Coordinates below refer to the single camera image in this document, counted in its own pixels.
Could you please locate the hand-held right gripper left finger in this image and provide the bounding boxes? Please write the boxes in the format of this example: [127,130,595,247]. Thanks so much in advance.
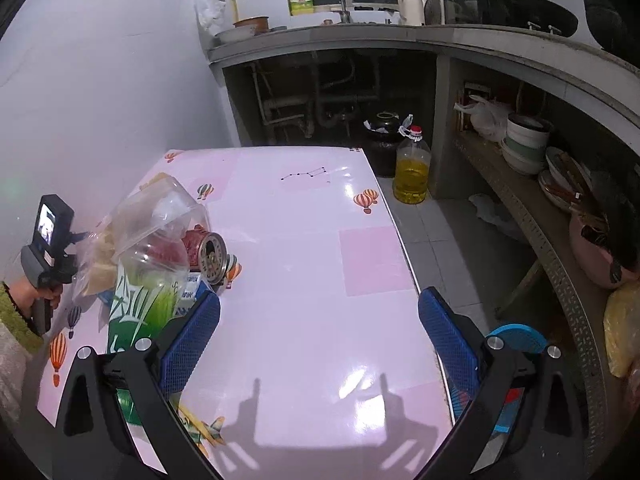
[52,291,223,480]

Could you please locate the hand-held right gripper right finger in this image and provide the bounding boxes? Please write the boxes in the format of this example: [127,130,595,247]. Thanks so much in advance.
[417,287,588,480]

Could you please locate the clear bag of chips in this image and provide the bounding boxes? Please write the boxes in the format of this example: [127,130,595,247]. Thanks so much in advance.
[72,217,121,306]

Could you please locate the blue white carton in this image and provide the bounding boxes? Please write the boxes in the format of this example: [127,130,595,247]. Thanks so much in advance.
[181,272,213,311]

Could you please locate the blue plastic basket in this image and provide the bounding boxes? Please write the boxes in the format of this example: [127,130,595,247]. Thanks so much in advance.
[447,322,548,436]

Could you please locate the clear bag green red contents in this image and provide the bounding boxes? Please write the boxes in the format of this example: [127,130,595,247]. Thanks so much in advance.
[122,237,188,311]

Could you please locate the red round tin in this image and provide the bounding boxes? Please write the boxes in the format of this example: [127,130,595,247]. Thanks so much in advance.
[181,227,228,286]

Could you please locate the clear plastic container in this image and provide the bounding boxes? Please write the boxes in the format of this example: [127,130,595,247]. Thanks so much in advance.
[109,178,213,311]

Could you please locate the person's left hand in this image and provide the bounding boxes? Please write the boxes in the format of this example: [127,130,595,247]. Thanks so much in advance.
[2,280,63,328]

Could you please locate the perforated metal shelf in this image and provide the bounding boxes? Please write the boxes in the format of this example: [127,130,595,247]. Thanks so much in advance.
[457,130,613,461]

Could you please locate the crumpled white plastic bag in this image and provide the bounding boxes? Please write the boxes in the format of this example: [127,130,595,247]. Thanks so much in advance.
[467,192,526,241]

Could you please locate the pink basin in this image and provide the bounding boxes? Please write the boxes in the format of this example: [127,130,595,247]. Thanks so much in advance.
[569,210,638,290]

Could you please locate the yellow plastic bag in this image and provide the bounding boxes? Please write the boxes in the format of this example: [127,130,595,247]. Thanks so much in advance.
[602,282,640,378]

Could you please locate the cooking oil bottle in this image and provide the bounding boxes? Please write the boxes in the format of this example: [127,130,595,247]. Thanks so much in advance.
[392,125,432,205]

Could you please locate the dark ceramic jar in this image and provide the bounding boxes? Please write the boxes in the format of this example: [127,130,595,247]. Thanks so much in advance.
[364,111,408,178]

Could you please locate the stack of plates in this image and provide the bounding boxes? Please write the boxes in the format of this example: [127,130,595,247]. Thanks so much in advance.
[537,146,596,211]

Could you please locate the dark kitchen utensils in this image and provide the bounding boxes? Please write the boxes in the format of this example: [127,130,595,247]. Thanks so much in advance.
[590,170,640,281]

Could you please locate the stack of bowls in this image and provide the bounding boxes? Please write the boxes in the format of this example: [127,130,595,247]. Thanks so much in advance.
[500,112,553,176]

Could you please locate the drain pipes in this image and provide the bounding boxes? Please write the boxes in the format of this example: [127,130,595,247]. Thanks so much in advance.
[250,60,381,141]

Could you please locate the clear plastic bag bundle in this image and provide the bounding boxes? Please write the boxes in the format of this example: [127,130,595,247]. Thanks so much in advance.
[192,0,228,31]

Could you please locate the concrete kitchen counter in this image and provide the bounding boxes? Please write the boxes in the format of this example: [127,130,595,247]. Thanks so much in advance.
[207,22,640,201]

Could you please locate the orange rimmed basin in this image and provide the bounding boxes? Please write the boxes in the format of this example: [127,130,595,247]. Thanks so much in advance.
[232,16,271,36]

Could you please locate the white jug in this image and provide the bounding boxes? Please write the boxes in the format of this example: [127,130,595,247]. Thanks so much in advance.
[396,0,425,27]

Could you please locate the black wok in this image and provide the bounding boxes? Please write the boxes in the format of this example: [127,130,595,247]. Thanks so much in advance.
[452,0,580,37]

